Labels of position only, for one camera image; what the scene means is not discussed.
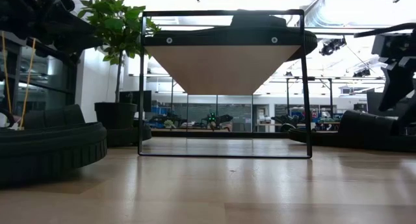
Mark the black ceiling spotlight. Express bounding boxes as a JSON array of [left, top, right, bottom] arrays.
[[319, 37, 348, 56], [352, 68, 373, 78]]

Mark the wooden shelf black metal frame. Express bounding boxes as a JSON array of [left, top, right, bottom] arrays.
[[138, 8, 313, 159]]

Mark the green potted plant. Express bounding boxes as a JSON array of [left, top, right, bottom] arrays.
[[77, 0, 162, 131]]

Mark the yellow cable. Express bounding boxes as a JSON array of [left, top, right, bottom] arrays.
[[1, 31, 13, 115], [18, 38, 37, 128]]

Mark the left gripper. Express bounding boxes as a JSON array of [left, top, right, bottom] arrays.
[[0, 0, 104, 66]]

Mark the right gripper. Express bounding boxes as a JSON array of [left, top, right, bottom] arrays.
[[371, 32, 416, 127]]

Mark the background robot green light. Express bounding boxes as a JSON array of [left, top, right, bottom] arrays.
[[201, 110, 234, 131]]

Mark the black monitor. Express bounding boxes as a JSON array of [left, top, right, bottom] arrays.
[[119, 90, 153, 113]]

